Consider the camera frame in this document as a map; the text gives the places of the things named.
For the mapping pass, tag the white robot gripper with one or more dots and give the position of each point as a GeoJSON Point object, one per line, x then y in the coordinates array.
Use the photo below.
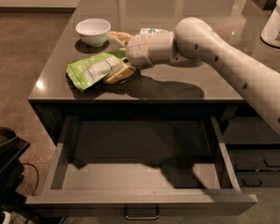
{"type": "Point", "coordinates": [138, 50]}

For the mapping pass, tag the green rice chip bag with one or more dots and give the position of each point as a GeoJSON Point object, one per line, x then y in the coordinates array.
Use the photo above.
{"type": "Point", "coordinates": [86, 72]}

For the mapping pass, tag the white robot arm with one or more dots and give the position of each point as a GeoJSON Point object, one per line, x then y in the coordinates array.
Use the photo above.
{"type": "Point", "coordinates": [193, 38]}

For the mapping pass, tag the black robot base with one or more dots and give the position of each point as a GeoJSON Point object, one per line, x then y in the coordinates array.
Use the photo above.
{"type": "Point", "coordinates": [11, 148]}

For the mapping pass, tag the open grey top drawer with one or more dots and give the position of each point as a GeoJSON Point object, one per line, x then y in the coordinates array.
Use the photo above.
{"type": "Point", "coordinates": [101, 167]}

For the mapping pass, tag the colourful wrapped snack pack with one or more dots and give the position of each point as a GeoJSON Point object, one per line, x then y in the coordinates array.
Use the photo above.
{"type": "Point", "coordinates": [152, 31]}

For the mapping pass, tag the white ceramic bowl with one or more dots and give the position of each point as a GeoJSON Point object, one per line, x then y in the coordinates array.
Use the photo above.
{"type": "Point", "coordinates": [93, 31]}

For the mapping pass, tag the grey lower right drawers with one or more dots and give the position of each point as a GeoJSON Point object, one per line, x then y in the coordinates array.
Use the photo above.
{"type": "Point", "coordinates": [253, 146]}

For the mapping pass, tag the metal drawer handle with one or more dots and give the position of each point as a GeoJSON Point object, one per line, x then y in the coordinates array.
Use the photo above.
{"type": "Point", "coordinates": [141, 213]}

